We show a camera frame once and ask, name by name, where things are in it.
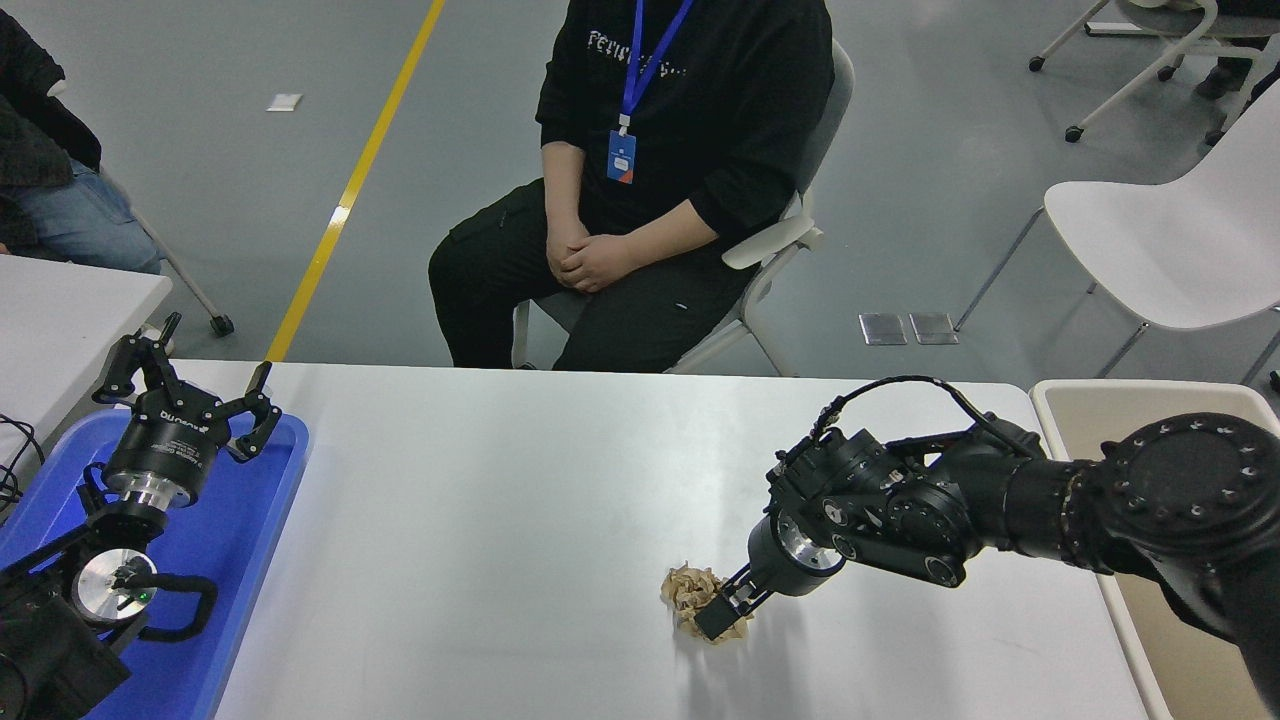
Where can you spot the white-framed rolling chair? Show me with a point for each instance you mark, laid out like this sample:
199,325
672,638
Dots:
1180,20

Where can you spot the large pale bin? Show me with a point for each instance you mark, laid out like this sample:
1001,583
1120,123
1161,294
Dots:
1100,415

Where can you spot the white side table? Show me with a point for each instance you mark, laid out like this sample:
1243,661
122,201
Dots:
60,330

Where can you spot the person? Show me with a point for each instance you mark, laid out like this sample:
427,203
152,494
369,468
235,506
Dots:
40,130
1222,82
720,120

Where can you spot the white shell chair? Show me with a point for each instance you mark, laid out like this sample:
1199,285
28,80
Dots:
1180,240

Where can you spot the person's left hand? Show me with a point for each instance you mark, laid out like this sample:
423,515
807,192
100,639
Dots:
602,265

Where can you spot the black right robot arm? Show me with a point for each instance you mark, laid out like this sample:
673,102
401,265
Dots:
1180,490

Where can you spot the silver floor plate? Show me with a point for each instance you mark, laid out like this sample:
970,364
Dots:
884,329
935,329

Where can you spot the blue plastic tray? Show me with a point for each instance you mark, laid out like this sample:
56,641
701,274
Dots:
240,560

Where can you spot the grey padded office chair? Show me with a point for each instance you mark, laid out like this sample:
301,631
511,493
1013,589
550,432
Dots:
825,120

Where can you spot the chair with caster legs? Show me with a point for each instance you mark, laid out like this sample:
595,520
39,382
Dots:
222,325

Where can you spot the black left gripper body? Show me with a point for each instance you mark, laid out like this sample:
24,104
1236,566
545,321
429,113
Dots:
165,445

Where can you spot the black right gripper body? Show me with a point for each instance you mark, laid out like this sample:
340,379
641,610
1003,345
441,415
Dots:
785,578

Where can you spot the person's right hand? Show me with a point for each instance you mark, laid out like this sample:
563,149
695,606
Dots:
565,238

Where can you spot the tan paper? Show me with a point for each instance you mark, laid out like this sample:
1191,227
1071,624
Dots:
685,590

